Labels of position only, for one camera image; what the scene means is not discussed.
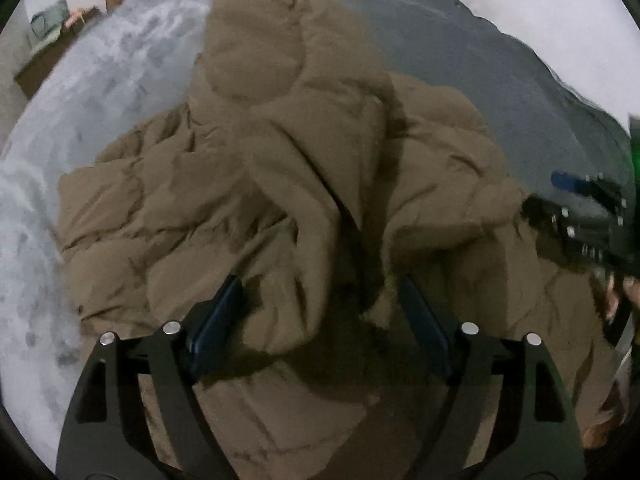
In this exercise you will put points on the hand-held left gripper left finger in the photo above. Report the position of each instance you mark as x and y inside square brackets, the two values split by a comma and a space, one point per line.
[220, 317]

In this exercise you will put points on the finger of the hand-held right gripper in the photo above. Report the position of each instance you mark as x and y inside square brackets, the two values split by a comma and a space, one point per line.
[570, 181]
[555, 217]

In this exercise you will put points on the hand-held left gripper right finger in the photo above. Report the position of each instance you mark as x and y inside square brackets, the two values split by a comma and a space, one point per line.
[425, 325]

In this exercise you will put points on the brown puffer jacket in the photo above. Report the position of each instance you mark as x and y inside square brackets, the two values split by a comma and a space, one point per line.
[280, 200]

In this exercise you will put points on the person's right hand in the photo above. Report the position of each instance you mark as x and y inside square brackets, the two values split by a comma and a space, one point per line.
[614, 302]

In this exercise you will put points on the grey plush blanket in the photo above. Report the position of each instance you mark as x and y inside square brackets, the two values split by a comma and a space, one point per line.
[115, 75]

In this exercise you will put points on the wooden nightstand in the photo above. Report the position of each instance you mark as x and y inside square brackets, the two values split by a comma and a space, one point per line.
[47, 67]

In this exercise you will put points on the small orange item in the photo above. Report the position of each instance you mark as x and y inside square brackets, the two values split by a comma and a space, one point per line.
[75, 16]

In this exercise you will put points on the teal bag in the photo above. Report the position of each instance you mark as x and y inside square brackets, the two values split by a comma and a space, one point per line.
[49, 21]

